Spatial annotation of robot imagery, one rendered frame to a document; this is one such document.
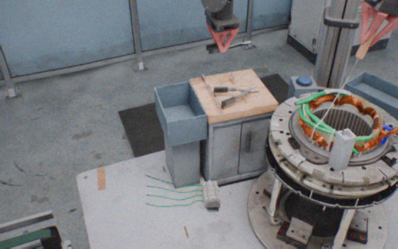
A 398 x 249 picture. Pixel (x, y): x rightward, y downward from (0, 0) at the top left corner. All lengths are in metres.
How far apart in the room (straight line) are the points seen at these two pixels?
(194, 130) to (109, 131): 1.68
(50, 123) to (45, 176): 0.50
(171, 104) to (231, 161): 0.25
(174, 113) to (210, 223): 0.33
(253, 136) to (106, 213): 0.48
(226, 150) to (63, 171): 1.51
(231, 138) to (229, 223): 0.24
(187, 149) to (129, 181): 0.24
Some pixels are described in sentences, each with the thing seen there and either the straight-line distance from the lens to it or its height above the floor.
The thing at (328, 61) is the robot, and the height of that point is 1.03.
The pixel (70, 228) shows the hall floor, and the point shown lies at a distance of 2.19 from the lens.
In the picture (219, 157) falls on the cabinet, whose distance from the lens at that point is 1.14.
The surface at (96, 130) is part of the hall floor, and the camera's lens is 2.71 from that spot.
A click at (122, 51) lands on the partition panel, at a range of 3.20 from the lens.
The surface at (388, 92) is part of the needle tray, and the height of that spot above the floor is 1.03.
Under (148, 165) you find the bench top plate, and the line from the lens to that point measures 1.30.
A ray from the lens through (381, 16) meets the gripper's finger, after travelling 0.82.
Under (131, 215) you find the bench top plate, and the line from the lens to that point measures 1.17.
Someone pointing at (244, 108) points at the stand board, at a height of 1.07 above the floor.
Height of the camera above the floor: 1.70
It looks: 38 degrees down
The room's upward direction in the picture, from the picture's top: 1 degrees counter-clockwise
